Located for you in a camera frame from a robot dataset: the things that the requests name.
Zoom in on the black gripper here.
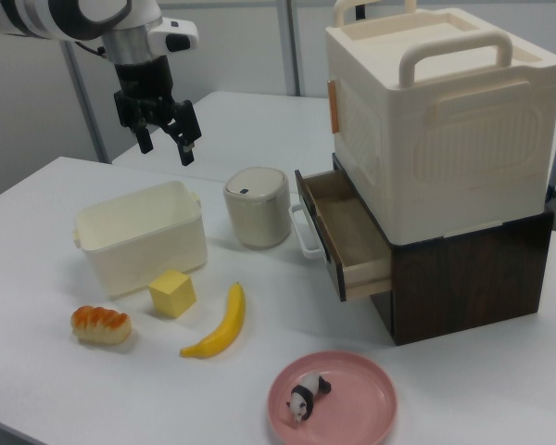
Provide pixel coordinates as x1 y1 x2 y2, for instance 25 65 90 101
113 54 202 168

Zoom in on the cream plastic box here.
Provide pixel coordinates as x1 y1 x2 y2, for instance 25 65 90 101
71 180 209 299

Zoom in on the orange box latch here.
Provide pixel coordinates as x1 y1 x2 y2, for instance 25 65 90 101
327 79 340 135

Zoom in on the large cream storage box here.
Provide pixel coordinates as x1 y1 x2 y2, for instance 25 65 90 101
323 0 556 245

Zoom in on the small beige lidded bin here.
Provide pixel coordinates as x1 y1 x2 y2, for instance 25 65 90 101
221 166 292 250

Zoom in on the yellow cube block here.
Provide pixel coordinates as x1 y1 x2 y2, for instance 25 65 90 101
147 268 198 320

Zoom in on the yellow toy banana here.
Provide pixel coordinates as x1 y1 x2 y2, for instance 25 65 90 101
179 281 246 359

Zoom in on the toy bread roll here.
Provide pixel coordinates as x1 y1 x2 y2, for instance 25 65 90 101
70 304 133 345

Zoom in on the open wooden drawer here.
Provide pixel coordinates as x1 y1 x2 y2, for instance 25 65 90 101
294 169 394 303

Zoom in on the toy panda figure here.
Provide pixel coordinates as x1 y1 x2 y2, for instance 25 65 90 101
285 372 334 424

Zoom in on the pink round plate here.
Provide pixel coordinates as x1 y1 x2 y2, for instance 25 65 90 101
266 350 398 444

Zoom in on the dark wooden drawer cabinet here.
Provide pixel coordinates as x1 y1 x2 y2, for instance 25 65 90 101
331 152 555 347

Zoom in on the grey partition post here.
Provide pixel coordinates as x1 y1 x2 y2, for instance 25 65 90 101
285 0 303 97
63 40 110 163

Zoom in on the white drawer handle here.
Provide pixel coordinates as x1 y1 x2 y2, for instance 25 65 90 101
289 202 328 259

